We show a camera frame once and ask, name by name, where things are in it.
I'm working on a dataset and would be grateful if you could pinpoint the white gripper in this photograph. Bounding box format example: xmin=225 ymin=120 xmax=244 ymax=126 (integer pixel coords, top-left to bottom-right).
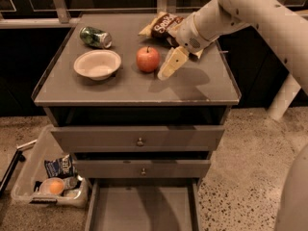
xmin=157 ymin=13 xmax=210 ymax=81

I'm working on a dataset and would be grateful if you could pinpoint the red apple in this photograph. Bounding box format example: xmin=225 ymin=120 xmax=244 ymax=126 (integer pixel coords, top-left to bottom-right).
xmin=136 ymin=46 xmax=160 ymax=73

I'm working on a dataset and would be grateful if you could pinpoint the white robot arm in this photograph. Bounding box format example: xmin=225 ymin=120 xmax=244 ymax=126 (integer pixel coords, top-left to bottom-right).
xmin=158 ymin=0 xmax=308 ymax=231

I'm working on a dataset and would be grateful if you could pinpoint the grey drawer cabinet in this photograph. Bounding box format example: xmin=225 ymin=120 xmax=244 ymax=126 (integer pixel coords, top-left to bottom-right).
xmin=31 ymin=13 xmax=243 ymax=128

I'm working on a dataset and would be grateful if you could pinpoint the grey top drawer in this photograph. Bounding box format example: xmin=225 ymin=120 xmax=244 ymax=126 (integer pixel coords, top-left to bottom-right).
xmin=51 ymin=125 xmax=224 ymax=153

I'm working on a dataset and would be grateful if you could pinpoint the grey drawer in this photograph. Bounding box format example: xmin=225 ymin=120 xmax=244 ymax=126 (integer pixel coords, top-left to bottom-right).
xmin=85 ymin=179 xmax=202 ymax=231
xmin=51 ymin=125 xmax=224 ymax=153
xmin=74 ymin=151 xmax=211 ymax=179

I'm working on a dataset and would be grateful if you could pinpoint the grey middle drawer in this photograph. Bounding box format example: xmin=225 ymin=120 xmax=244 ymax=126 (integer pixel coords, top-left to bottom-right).
xmin=74 ymin=151 xmax=211 ymax=179

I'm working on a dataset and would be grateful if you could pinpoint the grey bottom drawer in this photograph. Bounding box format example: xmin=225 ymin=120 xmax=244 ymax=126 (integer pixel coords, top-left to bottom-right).
xmin=85 ymin=179 xmax=202 ymax=231

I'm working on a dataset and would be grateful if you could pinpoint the brown yellow chip bag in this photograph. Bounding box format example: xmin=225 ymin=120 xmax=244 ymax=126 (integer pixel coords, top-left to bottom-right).
xmin=139 ymin=12 xmax=184 ymax=48

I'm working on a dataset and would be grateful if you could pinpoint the white paper bowl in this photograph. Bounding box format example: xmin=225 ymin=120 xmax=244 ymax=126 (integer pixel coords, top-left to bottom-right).
xmin=73 ymin=50 xmax=121 ymax=81

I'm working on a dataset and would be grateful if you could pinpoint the green soda can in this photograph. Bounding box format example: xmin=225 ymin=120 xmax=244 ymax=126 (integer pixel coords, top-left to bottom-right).
xmin=79 ymin=26 xmax=112 ymax=49

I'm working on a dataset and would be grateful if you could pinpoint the blue snack bag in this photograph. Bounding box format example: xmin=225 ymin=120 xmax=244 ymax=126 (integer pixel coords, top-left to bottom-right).
xmin=44 ymin=155 xmax=75 ymax=179

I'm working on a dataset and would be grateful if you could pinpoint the clear plastic bin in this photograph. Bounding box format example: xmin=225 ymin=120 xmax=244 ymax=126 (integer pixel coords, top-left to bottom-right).
xmin=11 ymin=125 xmax=89 ymax=208

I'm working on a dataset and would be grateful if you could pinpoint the orange fruit cup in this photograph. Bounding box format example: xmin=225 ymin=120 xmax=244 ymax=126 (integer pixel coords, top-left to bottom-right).
xmin=39 ymin=178 xmax=64 ymax=195

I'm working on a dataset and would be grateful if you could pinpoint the black bin lid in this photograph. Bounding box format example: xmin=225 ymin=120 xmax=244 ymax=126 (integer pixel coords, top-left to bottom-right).
xmin=0 ymin=140 xmax=37 ymax=197

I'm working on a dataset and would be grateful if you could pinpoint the metal railing frame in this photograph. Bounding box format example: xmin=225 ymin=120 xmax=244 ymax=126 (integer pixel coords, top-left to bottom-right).
xmin=0 ymin=0 xmax=210 ymax=29

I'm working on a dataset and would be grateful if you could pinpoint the white diagonal post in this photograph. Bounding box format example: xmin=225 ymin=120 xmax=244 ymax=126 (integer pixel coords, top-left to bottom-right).
xmin=267 ymin=74 xmax=301 ymax=120

